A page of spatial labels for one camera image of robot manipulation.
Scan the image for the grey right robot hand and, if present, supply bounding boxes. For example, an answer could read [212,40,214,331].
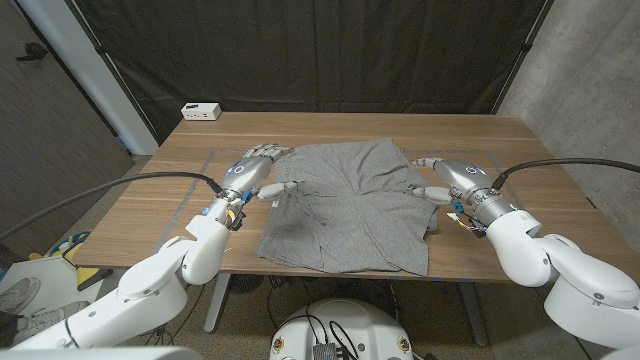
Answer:
[407,157,496,206]

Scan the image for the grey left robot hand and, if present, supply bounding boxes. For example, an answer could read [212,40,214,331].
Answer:
[222,143,301,202]

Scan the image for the grey fabric shorts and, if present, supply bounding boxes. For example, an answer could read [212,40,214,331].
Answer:
[254,137,440,277]

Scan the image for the black round fan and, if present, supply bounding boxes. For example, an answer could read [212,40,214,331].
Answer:
[227,273,265,296]

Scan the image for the grey table leg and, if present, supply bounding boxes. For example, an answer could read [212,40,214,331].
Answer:
[457,280,490,347]
[203,272,232,334]

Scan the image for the black backdrop curtain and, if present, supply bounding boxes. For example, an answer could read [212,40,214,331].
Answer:
[74,0,551,144]

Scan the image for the black backdrop stand pole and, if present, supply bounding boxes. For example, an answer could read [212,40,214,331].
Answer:
[489,0,555,115]
[64,0,161,146]

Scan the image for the white pillar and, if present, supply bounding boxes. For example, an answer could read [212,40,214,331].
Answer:
[17,0,160,156]

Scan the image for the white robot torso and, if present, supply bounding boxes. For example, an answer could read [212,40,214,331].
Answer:
[269,298,414,360]

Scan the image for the dark wood grain door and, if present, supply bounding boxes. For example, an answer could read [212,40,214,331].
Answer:
[0,0,134,261]

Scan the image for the white floor box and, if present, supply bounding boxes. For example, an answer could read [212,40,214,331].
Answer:
[0,257,146,351]

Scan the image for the grey sneaker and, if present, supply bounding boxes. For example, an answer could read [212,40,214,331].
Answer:
[9,299,91,347]
[0,277,42,315]

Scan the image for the dark trouser leg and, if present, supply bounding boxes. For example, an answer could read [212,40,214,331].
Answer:
[0,309,24,349]

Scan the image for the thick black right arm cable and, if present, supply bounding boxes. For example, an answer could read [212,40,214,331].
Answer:
[492,157,640,192]

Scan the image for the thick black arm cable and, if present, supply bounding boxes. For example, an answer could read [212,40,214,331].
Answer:
[0,171,225,241]
[492,157,640,192]

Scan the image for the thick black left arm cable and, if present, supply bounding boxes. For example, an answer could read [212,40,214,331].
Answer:
[0,171,225,241]

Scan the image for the black door handle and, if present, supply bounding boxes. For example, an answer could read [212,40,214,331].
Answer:
[15,42,50,63]

